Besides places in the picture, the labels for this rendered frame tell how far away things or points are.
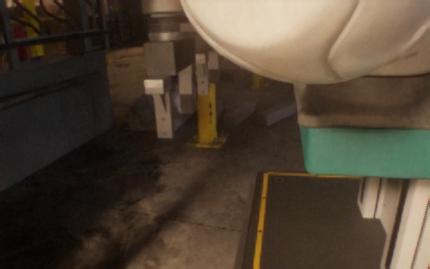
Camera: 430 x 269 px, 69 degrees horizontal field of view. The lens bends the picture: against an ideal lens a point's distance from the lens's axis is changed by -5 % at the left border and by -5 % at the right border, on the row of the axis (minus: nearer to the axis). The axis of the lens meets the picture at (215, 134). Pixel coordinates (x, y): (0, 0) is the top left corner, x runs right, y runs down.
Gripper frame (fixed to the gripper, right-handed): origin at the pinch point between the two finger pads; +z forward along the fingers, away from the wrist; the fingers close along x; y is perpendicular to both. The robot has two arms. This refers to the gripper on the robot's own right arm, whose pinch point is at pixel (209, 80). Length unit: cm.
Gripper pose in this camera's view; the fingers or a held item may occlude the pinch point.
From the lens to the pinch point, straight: 86.6
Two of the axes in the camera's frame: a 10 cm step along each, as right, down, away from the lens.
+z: 0.4, 9.3, 3.6
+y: 9.8, 0.3, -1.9
